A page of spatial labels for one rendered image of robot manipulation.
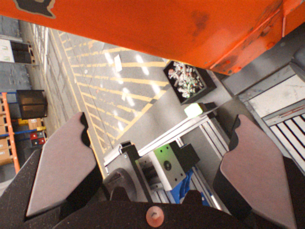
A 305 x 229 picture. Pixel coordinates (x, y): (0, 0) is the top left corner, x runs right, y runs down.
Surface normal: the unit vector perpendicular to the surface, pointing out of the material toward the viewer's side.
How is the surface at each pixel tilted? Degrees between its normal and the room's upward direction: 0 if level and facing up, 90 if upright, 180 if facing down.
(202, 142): 0
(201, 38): 90
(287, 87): 0
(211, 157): 0
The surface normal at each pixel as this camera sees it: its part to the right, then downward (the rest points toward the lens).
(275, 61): -0.69, 0.14
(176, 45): 0.45, 0.85
